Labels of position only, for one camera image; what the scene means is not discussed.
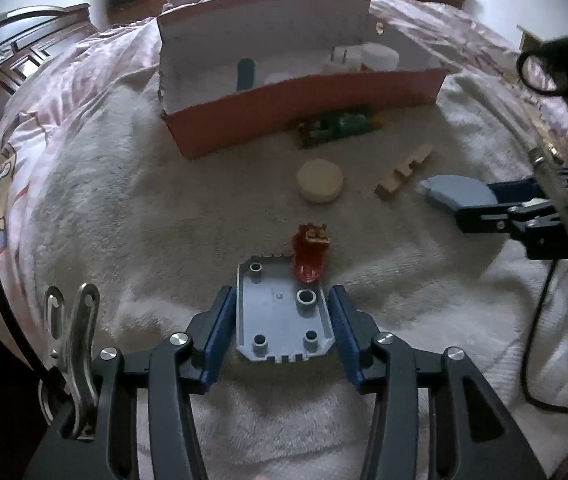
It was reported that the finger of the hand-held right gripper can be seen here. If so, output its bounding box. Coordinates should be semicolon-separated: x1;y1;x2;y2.
486;176;568;207
456;199;557;235

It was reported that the green toy vehicle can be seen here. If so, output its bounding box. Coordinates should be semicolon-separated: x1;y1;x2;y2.
298;107;383;150

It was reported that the metal clip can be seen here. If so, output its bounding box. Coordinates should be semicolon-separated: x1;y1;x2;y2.
44;282;101;442

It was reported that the red cardboard box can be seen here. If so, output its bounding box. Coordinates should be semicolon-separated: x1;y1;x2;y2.
156;0;449;161

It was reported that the cream round block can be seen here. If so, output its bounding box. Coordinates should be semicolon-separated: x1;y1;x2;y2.
297;158;345;205

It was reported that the white block with peg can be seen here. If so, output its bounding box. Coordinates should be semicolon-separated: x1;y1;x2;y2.
321;46;363;77

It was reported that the pink patterned quilt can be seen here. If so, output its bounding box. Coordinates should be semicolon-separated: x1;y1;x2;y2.
0;0;568;311

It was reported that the blue cylinder block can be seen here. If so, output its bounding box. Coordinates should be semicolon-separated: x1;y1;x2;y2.
236;57;257;95

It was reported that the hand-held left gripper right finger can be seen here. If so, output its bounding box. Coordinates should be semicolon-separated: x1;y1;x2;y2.
328;285;547;480

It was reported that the white towel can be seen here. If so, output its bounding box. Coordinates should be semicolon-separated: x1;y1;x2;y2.
8;20;568;480

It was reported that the notched wooden block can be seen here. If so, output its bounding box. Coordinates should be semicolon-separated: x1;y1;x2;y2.
375;143;435;201

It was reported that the cardboard piece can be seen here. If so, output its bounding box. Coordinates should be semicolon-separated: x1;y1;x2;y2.
516;25;541;52

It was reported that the red toy figure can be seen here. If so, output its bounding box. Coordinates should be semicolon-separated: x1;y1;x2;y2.
290;223;331;282

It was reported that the blue arch block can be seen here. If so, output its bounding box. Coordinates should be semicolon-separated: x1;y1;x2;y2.
416;174;500;214

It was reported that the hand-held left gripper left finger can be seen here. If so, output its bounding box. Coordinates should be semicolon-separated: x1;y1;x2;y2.
24;285;237;480

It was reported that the dark wooden headboard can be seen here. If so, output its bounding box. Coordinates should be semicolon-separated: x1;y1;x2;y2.
0;2;97;97

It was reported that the grey studded toy plate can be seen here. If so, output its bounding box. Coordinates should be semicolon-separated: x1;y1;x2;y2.
236;255;335;365

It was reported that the white cylinder block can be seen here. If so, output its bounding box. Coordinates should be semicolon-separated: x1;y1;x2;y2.
361;44;399;73

